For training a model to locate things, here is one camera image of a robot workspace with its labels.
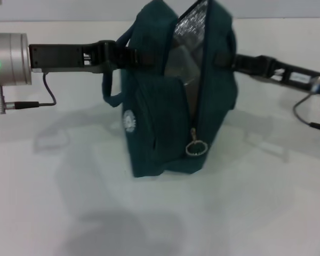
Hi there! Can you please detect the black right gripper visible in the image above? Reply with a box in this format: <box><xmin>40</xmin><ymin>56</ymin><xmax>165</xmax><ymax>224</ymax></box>
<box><xmin>214</xmin><ymin>52</ymin><xmax>320</xmax><ymax>97</ymax></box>

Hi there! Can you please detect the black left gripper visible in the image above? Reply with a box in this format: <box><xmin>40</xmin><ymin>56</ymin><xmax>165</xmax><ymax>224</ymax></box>
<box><xmin>28</xmin><ymin>39</ymin><xmax>166</xmax><ymax>75</ymax></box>

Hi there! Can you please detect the clear plastic food container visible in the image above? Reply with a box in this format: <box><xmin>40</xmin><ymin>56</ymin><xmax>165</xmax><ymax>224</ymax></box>
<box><xmin>165</xmin><ymin>39</ymin><xmax>204</xmax><ymax>86</ymax></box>

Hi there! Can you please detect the dark teal insulated lunch bag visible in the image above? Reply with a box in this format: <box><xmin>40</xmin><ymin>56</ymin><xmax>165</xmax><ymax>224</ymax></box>
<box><xmin>101</xmin><ymin>0</ymin><xmax>240</xmax><ymax>179</ymax></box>

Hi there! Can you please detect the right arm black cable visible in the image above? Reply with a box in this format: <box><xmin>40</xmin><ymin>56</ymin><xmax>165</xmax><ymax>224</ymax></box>
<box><xmin>293</xmin><ymin>93</ymin><xmax>320</xmax><ymax>133</ymax></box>

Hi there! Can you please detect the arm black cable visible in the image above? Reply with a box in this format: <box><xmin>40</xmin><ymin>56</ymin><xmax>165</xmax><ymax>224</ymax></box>
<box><xmin>293</xmin><ymin>93</ymin><xmax>320</xmax><ymax>133</ymax></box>
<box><xmin>0</xmin><ymin>73</ymin><xmax>57</xmax><ymax>115</ymax></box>

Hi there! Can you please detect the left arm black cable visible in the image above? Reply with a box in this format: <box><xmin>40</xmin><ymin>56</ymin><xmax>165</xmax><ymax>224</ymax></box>
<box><xmin>0</xmin><ymin>73</ymin><xmax>57</xmax><ymax>115</ymax></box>

